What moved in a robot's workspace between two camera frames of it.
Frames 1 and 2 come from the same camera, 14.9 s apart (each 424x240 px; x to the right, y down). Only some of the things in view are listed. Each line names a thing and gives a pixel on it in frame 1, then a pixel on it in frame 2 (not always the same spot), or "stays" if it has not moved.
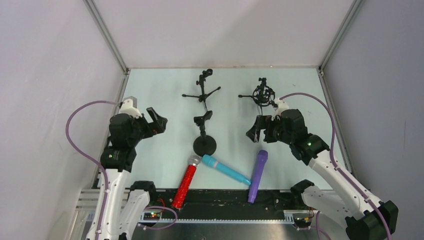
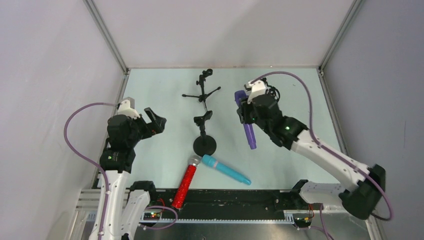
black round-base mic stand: [204, 145] stays
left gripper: [147, 125] stays
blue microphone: [210, 160] stays
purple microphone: [261, 158] -> [240, 95]
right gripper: [267, 129] -> [247, 110]
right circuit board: [304, 222] stays
